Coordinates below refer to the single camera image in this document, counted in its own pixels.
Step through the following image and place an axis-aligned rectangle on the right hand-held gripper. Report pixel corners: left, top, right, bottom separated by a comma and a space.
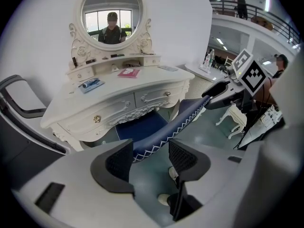
201, 48, 270, 119

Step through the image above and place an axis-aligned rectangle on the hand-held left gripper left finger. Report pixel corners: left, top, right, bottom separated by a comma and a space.
11, 138, 167, 228

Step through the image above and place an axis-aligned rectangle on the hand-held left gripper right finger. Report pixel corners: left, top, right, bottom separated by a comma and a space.
168, 139, 262, 223

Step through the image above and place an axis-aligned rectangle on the navy blue cloth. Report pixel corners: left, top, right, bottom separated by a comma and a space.
115, 95, 212, 163

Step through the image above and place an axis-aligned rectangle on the white ornate dressing table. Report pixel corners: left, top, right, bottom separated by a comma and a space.
40, 0, 195, 152

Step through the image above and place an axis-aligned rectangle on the small cream curved-leg table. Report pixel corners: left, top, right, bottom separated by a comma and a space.
215, 103, 248, 140

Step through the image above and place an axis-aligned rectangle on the person's white right shoe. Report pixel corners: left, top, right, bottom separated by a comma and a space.
168, 166, 179, 183

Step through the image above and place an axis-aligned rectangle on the person's white shoe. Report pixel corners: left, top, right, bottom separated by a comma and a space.
157, 193, 171, 206
168, 166, 179, 183

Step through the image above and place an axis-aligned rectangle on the person's white left shoe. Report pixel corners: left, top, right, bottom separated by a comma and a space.
157, 193, 171, 206

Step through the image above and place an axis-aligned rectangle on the light blue phone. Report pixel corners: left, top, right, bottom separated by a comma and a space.
158, 65, 179, 72

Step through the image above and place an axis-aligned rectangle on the brown wooden furniture piece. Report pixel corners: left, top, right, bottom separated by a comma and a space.
251, 15, 274, 31

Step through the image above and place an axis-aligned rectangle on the black balcony railing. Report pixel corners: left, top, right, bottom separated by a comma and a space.
210, 0, 301, 45

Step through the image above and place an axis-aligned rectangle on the red flat packet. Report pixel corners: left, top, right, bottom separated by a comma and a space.
117, 68, 141, 79

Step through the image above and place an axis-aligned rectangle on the blue pad with tube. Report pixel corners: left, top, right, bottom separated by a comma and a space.
78, 77, 105, 94

